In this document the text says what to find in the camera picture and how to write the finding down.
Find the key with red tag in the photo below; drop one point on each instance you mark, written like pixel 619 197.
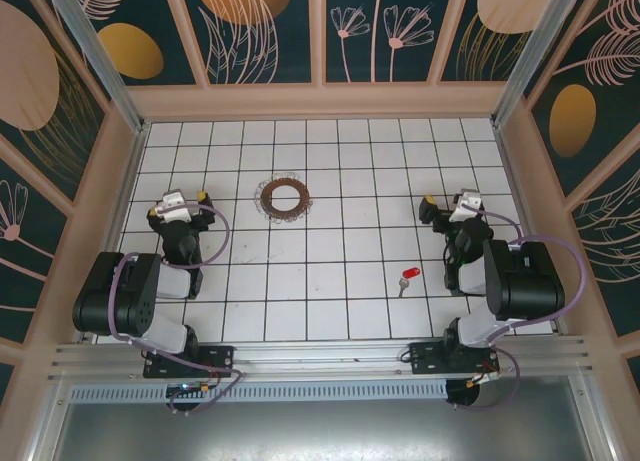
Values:
pixel 411 272

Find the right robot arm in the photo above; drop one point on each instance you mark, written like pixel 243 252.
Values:
pixel 525 281

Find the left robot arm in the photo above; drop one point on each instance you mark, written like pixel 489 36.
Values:
pixel 150 281

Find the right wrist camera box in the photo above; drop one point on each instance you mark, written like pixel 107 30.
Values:
pixel 467 206

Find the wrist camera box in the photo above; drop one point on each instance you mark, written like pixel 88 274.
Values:
pixel 467 206
pixel 172 206

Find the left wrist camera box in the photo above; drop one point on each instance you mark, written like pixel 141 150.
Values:
pixel 172 206

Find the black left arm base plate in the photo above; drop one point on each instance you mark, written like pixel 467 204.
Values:
pixel 220 358

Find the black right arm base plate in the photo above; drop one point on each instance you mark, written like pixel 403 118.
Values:
pixel 425 356

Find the aluminium frame post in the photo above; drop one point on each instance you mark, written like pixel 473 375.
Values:
pixel 537 56
pixel 47 426
pixel 602 421
pixel 102 61

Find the aluminium mounting rail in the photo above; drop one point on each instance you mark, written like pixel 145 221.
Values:
pixel 320 353

